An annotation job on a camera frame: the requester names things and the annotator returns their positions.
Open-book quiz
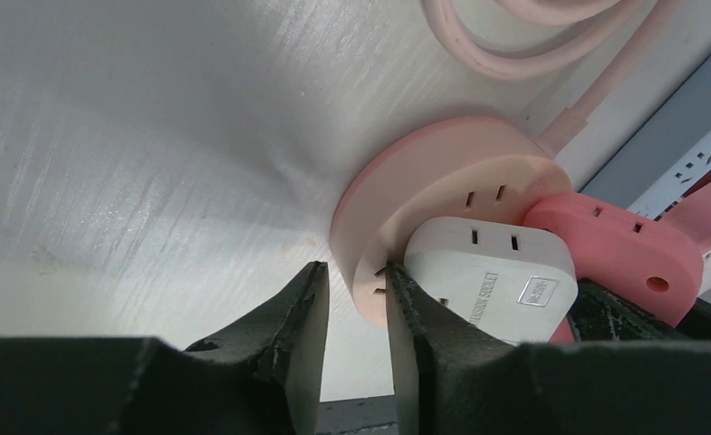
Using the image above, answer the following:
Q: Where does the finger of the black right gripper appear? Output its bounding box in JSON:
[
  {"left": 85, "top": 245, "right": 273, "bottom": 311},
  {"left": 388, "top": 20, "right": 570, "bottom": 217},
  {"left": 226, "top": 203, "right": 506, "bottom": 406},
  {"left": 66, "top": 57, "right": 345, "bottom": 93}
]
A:
[{"left": 567, "top": 279, "right": 711, "bottom": 342}]

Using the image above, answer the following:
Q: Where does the pink adapter plug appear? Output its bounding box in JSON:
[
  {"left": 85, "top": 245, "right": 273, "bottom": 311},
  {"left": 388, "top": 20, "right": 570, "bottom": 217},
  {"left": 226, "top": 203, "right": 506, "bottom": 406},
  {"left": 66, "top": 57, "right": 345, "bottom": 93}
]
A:
[{"left": 524, "top": 192, "right": 704, "bottom": 343}]

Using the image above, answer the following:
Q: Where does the white flat adapter socket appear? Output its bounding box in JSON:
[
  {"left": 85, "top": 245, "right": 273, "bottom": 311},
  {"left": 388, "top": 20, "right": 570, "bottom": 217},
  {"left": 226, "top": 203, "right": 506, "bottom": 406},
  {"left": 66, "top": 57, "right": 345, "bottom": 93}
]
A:
[{"left": 403, "top": 217, "right": 578, "bottom": 345}]

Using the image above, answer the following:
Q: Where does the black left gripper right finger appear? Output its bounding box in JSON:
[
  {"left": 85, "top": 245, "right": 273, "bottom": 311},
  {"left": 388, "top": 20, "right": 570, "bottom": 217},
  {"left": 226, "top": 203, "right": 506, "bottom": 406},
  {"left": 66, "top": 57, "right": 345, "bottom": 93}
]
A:
[{"left": 385, "top": 262, "right": 711, "bottom": 434}]

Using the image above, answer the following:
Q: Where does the white power strip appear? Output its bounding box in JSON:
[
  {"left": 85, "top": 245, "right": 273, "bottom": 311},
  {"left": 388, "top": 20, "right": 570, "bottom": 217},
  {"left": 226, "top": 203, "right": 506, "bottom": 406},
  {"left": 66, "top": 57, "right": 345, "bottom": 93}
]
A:
[{"left": 629, "top": 130, "right": 711, "bottom": 294}]

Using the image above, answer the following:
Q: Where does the pink coiled power cable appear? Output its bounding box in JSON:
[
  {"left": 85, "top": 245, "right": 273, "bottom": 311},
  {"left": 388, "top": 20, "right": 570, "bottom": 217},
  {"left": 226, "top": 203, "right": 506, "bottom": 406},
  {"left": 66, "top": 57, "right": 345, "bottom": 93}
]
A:
[{"left": 420, "top": 0, "right": 683, "bottom": 159}]

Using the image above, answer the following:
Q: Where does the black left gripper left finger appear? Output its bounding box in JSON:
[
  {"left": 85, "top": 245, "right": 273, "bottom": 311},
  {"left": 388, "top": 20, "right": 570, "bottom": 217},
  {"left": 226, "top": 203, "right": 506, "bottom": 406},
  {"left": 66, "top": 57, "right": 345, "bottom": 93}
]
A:
[{"left": 0, "top": 262, "right": 329, "bottom": 434}]

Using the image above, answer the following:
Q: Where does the pink round socket base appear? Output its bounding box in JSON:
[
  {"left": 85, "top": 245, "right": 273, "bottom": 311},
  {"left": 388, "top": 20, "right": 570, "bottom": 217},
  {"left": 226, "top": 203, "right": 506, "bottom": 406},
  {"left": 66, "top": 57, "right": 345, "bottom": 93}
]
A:
[{"left": 330, "top": 116, "right": 572, "bottom": 328}]

